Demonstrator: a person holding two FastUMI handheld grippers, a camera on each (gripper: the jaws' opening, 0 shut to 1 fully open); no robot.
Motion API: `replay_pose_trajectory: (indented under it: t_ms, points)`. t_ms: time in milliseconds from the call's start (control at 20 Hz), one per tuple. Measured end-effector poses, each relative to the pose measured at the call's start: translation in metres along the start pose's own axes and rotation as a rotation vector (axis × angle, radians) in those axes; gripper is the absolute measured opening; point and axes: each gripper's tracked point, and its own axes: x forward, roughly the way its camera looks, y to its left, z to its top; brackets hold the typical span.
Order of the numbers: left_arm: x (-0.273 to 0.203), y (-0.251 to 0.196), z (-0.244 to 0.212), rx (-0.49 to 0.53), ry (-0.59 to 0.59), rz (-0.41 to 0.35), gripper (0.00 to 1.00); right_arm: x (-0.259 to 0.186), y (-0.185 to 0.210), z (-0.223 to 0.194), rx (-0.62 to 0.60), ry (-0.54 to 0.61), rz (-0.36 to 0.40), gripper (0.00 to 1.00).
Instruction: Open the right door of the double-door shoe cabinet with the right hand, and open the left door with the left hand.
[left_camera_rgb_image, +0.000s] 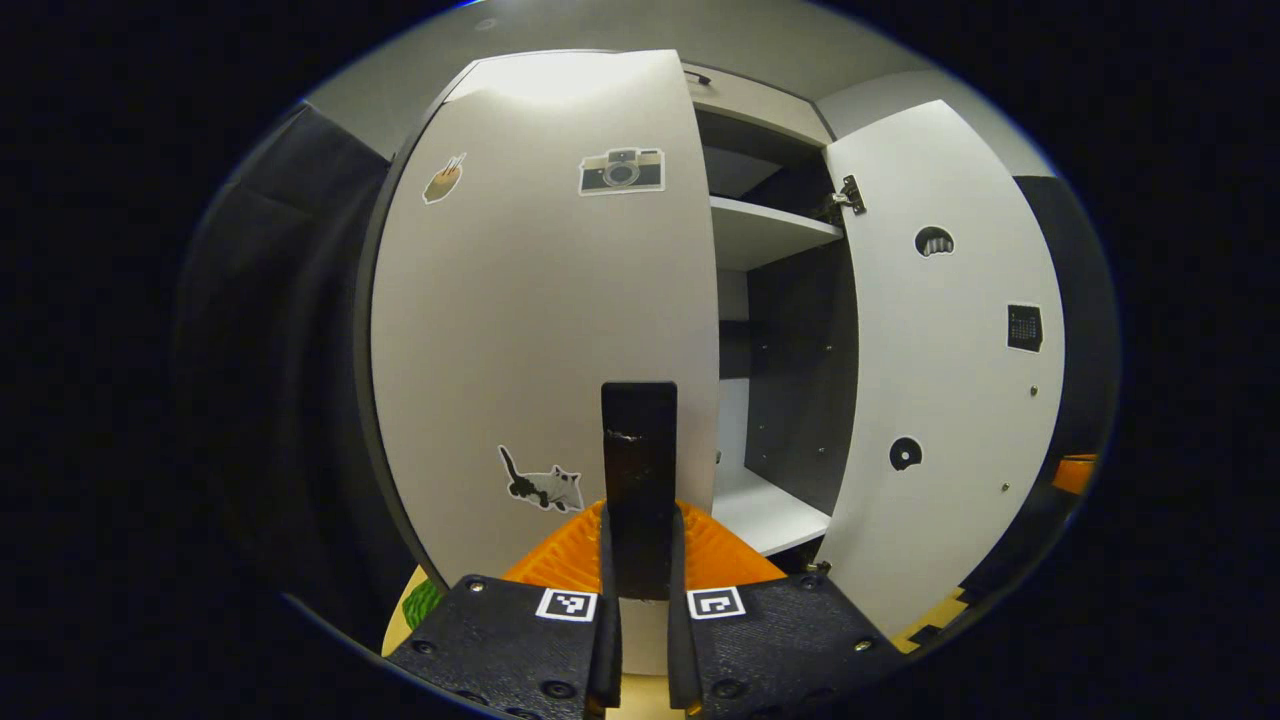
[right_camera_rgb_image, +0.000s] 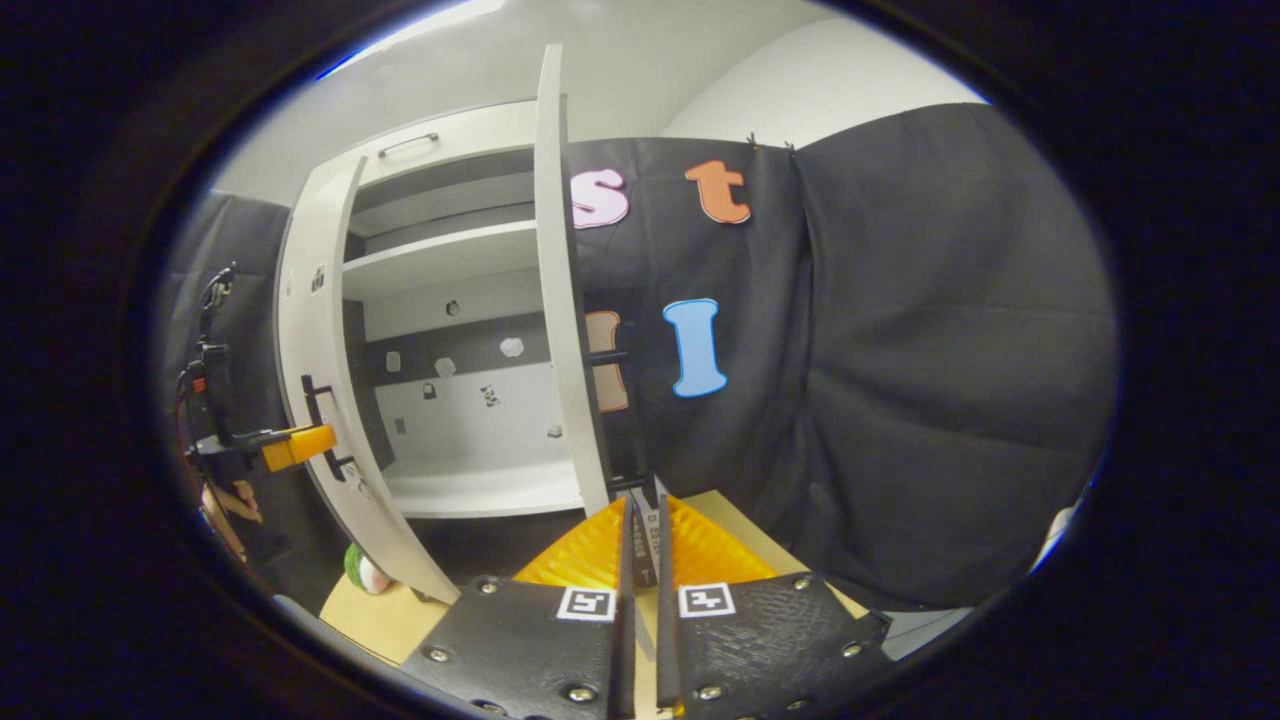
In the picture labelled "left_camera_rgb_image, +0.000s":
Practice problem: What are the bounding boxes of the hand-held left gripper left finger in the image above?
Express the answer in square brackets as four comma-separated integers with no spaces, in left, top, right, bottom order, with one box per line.
[385,500,623,720]

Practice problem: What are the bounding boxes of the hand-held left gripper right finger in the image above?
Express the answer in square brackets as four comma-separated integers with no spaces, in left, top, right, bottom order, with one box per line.
[665,500,906,720]

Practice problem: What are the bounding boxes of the cabinet door with headphones sticker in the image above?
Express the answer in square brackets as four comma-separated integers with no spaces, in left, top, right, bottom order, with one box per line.
[812,98,1068,641]

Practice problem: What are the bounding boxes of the black door handle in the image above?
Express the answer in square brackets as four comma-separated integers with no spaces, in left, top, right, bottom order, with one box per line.
[601,380,679,601]

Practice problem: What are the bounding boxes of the grey double-door shoe cabinet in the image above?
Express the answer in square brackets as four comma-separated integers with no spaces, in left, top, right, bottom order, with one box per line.
[355,48,863,591]

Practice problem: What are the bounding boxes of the cabinet door with camera sticker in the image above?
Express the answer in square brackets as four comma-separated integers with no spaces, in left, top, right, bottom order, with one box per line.
[370,48,721,587]

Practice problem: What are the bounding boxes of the white cabinet shelf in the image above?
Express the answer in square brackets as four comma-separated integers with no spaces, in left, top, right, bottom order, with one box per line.
[710,195,844,273]

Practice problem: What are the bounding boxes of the grey cabinet drawer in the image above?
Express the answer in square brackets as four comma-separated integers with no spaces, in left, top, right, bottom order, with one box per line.
[680,62,836,149]

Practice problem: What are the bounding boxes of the black backdrop cloth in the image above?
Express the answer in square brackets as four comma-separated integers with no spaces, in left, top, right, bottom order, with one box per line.
[1015,175,1121,561]
[175,100,421,651]

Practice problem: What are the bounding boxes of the watermelon slice toy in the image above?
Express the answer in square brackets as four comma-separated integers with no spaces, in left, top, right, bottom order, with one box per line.
[400,578,446,631]

